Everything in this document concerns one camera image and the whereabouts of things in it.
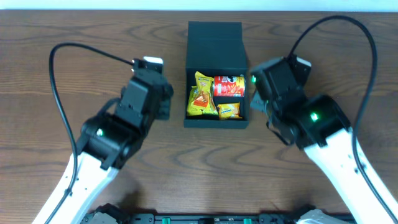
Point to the dark green box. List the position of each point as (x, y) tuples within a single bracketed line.
[(217, 49)]

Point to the red Pringles can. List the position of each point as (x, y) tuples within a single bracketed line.
[(229, 86)]

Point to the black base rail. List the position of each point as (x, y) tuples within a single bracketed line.
[(112, 214)]

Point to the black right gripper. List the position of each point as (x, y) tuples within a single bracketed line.
[(257, 103)]

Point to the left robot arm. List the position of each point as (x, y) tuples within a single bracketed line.
[(106, 142)]

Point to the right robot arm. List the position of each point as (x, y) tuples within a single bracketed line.
[(319, 127)]

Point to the small orange biscuit packet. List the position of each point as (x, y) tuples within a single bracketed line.
[(229, 111)]

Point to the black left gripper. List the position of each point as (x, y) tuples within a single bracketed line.
[(165, 104)]

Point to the green snack packet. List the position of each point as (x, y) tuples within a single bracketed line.
[(212, 109)]

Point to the orange cracker packet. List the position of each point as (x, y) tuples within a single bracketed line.
[(204, 85)]

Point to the yellow snack packet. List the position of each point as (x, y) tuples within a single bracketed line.
[(191, 111)]

